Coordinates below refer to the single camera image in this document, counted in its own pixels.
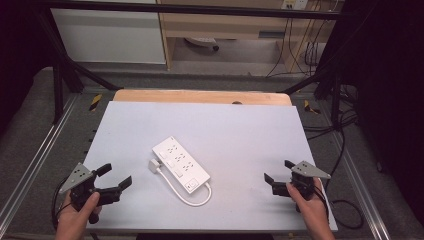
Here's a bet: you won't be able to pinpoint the hanging black cables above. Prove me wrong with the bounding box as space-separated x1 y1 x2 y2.
265 9 336 79

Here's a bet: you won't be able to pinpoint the person's left hand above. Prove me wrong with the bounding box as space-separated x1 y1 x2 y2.
54 191 103 240

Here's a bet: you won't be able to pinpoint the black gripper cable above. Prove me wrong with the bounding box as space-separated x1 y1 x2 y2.
313 128 365 230
50 175 73 231

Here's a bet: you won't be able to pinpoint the wooden table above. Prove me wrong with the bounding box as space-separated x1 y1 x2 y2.
112 88 293 107

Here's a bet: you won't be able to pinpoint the white wall socket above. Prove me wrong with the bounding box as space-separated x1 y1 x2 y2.
280 0 310 11

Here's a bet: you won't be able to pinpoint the white cabinet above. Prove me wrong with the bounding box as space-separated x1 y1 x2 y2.
50 0 167 65

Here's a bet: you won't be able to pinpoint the office chair base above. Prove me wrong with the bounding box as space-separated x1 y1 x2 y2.
184 36 221 52

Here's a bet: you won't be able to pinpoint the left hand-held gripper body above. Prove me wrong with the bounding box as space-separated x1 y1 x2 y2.
59 162 122 225

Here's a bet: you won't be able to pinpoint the black curtain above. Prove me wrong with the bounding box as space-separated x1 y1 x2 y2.
0 0 54 134
319 0 424 228

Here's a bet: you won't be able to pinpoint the bundle of black floor cables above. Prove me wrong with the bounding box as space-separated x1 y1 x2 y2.
302 83 360 141

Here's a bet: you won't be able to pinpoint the aluminium floor rail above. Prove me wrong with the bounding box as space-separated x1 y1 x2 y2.
328 129 392 240
0 94 79 231

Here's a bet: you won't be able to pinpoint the white power plug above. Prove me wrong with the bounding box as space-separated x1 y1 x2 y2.
148 158 163 174

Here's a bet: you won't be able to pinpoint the black metal frame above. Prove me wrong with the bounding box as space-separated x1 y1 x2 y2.
31 0 348 126

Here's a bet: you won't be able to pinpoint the white power strip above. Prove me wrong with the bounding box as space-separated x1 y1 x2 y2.
152 135 212 195

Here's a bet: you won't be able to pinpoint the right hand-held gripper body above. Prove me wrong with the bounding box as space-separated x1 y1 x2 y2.
271 160 332 202

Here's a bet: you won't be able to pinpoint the white power cable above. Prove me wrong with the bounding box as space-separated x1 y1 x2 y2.
157 167 213 208

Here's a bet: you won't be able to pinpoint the person's right hand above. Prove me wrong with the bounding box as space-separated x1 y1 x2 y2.
285 178 332 232

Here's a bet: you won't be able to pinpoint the wooden desk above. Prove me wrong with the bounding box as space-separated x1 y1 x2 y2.
156 0 339 72

